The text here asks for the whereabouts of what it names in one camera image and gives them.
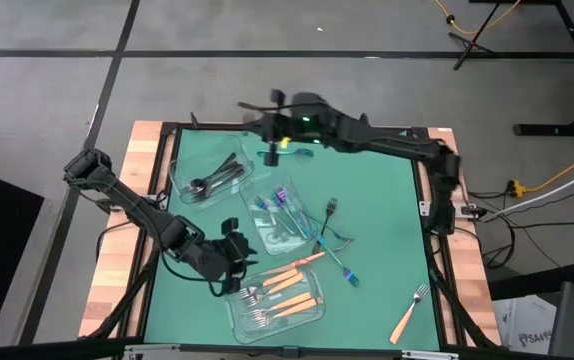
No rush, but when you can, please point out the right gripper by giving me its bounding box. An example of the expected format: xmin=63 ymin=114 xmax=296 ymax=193
xmin=259 ymin=88 xmax=301 ymax=167

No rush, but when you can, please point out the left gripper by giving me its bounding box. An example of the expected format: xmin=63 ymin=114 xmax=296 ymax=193
xmin=210 ymin=217 xmax=251 ymax=297

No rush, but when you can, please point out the teal iridescent fork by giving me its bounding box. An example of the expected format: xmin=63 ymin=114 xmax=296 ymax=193
xmin=255 ymin=146 xmax=315 ymax=159

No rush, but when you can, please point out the purple-headed iridescent fork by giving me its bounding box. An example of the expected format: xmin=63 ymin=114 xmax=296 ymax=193
xmin=272 ymin=186 xmax=313 ymax=241

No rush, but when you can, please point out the clear plastic bin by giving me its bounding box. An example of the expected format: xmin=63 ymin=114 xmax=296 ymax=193
xmin=222 ymin=263 xmax=327 ymax=345
xmin=239 ymin=171 xmax=319 ymax=257
xmin=168 ymin=133 xmax=257 ymax=212

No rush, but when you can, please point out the green table mat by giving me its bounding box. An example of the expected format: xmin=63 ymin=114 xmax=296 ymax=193
xmin=142 ymin=128 xmax=442 ymax=352

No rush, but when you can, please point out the black tripod stand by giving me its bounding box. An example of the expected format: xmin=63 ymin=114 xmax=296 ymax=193
xmin=446 ymin=0 xmax=504 ymax=71

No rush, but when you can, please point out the white cardboard box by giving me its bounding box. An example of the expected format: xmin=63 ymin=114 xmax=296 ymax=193
xmin=491 ymin=293 xmax=559 ymax=357

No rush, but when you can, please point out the black table frame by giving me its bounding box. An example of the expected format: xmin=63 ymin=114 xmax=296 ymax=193
xmin=81 ymin=112 xmax=501 ymax=351

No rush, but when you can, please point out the black rig frame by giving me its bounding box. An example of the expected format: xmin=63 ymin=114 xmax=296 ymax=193
xmin=0 ymin=337 xmax=574 ymax=360

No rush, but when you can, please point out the yellow extension cable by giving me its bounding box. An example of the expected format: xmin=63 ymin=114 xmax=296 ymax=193
xmin=433 ymin=0 xmax=523 ymax=36
xmin=508 ymin=144 xmax=574 ymax=198

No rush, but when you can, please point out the white cable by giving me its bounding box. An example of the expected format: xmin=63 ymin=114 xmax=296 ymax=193
xmin=484 ymin=158 xmax=574 ymax=222

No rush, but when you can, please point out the black desk frame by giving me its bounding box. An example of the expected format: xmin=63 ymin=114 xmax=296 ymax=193
xmin=469 ymin=0 xmax=574 ymax=137

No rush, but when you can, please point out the black cable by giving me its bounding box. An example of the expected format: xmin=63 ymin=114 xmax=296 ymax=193
xmin=509 ymin=219 xmax=574 ymax=227

